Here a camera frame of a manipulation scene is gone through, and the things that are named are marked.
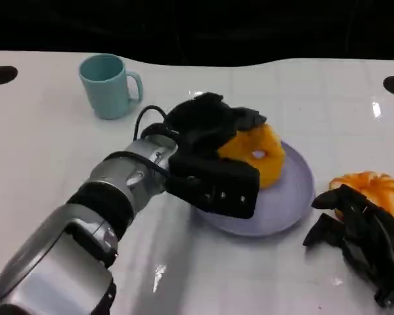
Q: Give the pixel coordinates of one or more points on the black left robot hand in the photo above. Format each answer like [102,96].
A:
[200,124]

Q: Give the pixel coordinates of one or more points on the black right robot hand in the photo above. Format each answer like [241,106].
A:
[371,239]

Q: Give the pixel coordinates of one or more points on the lilac plate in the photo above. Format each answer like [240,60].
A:
[289,200]

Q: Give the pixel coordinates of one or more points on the pale green mug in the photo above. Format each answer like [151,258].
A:
[105,92]

